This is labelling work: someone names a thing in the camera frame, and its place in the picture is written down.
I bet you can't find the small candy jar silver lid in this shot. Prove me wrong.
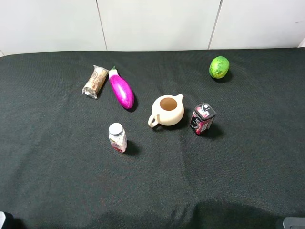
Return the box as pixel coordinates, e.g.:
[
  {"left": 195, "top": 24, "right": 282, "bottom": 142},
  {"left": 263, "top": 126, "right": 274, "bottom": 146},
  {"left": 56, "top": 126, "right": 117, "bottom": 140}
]
[{"left": 109, "top": 123, "right": 127, "bottom": 153}]

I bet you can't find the cream ceramic teapot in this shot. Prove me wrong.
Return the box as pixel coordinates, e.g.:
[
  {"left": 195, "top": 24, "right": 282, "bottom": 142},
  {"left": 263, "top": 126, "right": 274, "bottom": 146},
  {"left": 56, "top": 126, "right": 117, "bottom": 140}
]
[{"left": 148, "top": 94, "right": 184, "bottom": 127}]

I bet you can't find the purple toy eggplant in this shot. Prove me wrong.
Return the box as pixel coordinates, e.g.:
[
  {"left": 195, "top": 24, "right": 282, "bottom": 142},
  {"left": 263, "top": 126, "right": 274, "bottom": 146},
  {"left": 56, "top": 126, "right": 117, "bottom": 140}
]
[{"left": 109, "top": 66, "right": 134, "bottom": 109}]

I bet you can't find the black table cloth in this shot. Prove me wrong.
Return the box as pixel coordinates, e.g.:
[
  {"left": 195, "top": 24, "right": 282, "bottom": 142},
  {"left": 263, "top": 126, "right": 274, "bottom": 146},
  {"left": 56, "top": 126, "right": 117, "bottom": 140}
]
[{"left": 0, "top": 48, "right": 305, "bottom": 229}]

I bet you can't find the wrapped snack roll package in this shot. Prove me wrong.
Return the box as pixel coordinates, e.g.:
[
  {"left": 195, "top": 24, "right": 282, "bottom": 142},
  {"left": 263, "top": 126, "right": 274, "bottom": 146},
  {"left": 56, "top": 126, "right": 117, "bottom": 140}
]
[{"left": 82, "top": 65, "right": 109, "bottom": 99}]

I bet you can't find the green lime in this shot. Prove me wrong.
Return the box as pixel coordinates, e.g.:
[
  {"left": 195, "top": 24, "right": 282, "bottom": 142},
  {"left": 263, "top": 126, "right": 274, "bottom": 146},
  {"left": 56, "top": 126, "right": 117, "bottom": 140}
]
[{"left": 209, "top": 56, "right": 230, "bottom": 79}]

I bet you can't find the white black left base part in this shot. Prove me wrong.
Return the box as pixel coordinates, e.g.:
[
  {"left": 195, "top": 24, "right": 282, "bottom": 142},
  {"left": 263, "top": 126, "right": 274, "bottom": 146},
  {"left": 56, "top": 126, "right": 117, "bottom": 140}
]
[{"left": 0, "top": 211, "right": 14, "bottom": 229}]

